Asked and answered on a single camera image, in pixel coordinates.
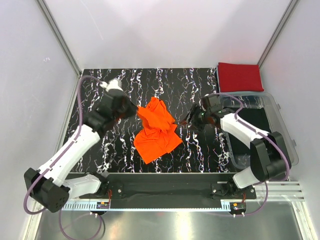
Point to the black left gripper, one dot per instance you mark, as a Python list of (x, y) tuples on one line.
[(132, 108)]

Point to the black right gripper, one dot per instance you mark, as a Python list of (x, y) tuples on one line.
[(194, 110)]

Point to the orange t-shirt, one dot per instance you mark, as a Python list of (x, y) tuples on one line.
[(158, 135)]

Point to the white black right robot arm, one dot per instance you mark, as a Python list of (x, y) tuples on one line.
[(269, 156)]

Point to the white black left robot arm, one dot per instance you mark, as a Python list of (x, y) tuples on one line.
[(48, 185)]

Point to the red folded t-shirt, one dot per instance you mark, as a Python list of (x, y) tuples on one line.
[(239, 78)]

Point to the black folded t-shirt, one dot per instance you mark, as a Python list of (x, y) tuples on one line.
[(243, 127)]

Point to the clear plastic bin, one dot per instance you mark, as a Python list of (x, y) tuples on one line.
[(276, 123)]

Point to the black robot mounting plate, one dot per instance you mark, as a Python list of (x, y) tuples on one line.
[(215, 190)]

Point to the left aluminium frame post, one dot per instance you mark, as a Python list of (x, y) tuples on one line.
[(58, 36)]

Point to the aluminium frame post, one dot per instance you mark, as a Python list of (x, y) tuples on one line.
[(58, 36), (277, 31)]

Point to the slotted cable duct rail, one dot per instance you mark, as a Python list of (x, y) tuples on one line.
[(119, 206)]

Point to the aluminium extrusion rail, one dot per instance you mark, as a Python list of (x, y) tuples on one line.
[(289, 191)]

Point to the right aluminium frame post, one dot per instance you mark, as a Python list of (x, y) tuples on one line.
[(277, 31)]

